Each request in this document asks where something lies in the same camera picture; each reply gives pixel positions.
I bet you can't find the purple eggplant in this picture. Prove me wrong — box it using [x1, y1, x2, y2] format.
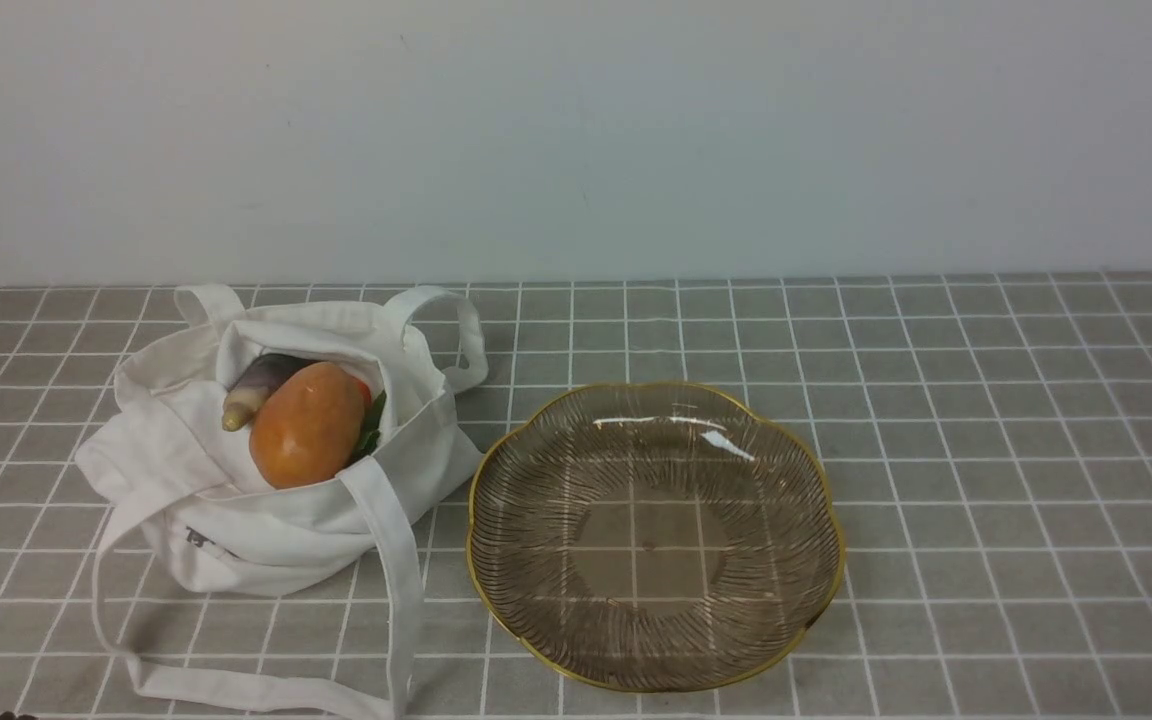
[221, 354, 314, 432]

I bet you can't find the grey checked tablecloth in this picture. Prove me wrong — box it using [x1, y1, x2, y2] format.
[0, 272, 1152, 719]

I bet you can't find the white canvas tote bag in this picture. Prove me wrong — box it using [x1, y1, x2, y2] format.
[74, 285, 488, 719]

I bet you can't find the orange-brown potato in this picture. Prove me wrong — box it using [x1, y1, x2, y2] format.
[250, 363, 372, 488]

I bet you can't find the amber glass plate gold rim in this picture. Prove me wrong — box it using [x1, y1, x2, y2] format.
[465, 382, 846, 694]

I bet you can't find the orange pumpkin with green leaves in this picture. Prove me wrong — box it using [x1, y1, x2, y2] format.
[346, 377, 387, 467]

